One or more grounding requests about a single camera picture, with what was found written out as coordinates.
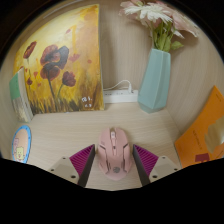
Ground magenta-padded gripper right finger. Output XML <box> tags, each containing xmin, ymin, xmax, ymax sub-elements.
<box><xmin>132</xmin><ymin>143</ymin><xmax>183</xmax><ymax>187</ymax></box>

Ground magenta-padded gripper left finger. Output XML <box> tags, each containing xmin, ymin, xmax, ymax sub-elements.
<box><xmin>48</xmin><ymin>143</ymin><xmax>97</xmax><ymax>188</ymax></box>

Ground pink computer mouse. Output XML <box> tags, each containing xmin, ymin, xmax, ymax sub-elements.
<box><xmin>96</xmin><ymin>127</ymin><xmax>133</xmax><ymax>182</ymax></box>

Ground round blue-rimmed mouse pad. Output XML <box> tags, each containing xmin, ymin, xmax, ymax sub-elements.
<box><xmin>11</xmin><ymin>124</ymin><xmax>33</xmax><ymax>164</ymax></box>

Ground orange book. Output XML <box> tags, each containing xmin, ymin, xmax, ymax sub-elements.
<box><xmin>174</xmin><ymin>85</ymin><xmax>224</xmax><ymax>169</ymax></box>

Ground white power strip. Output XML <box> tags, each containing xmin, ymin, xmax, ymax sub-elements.
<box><xmin>102</xmin><ymin>89</ymin><xmax>139</xmax><ymax>105</ymax></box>

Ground pale teal vase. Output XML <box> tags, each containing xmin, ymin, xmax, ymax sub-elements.
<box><xmin>137</xmin><ymin>48</ymin><xmax>172</xmax><ymax>114</ymax></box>

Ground green book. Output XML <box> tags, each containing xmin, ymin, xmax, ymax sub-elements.
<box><xmin>8</xmin><ymin>67</ymin><xmax>34</xmax><ymax>124</ymax></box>

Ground yellow poppy painting canvas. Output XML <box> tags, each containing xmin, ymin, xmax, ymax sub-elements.
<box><xmin>12</xmin><ymin>3</ymin><xmax>105</xmax><ymax>115</ymax></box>

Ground pink and white flower bouquet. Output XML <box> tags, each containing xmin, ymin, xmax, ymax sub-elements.
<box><xmin>119</xmin><ymin>0</ymin><xmax>201</xmax><ymax>53</ymax></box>

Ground white cable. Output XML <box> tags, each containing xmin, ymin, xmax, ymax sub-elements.
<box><xmin>103</xmin><ymin>79</ymin><xmax>135</xmax><ymax>94</ymax></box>

